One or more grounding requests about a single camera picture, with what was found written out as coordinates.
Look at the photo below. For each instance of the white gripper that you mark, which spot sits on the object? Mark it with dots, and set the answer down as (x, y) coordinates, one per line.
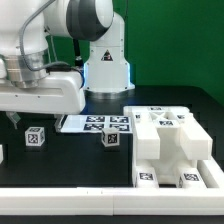
(58, 93)

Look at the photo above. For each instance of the white chair seat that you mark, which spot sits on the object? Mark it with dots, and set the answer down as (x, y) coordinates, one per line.
(170, 159)

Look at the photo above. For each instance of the white chair back frame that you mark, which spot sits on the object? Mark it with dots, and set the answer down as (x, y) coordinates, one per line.
(165, 132)

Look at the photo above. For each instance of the white marker base sheet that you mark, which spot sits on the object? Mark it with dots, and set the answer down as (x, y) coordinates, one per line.
(95, 123)

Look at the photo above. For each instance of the white block left edge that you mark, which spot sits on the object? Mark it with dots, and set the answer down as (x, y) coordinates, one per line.
(1, 154)

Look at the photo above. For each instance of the white L-shaped wall fence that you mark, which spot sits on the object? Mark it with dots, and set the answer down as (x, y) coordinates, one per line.
(100, 182)

